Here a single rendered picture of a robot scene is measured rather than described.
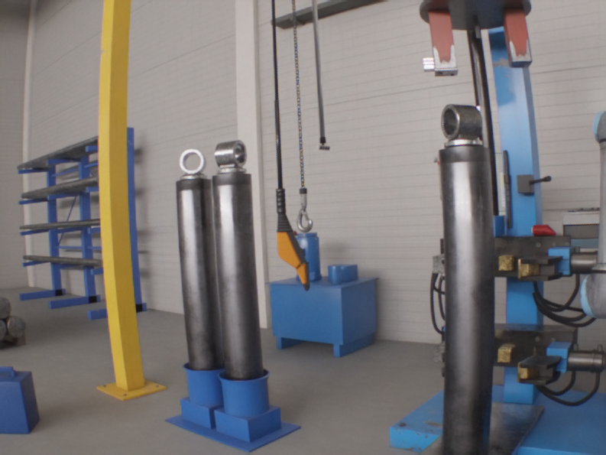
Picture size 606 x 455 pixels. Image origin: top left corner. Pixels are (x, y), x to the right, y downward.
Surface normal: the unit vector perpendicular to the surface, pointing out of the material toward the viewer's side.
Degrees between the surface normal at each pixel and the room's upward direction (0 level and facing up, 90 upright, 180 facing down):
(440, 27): 90
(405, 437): 90
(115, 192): 90
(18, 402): 90
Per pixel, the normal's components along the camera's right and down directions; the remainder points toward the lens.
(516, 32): -0.22, 0.03
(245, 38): -0.62, 0.04
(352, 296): 0.78, -0.03
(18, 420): 0.18, 0.00
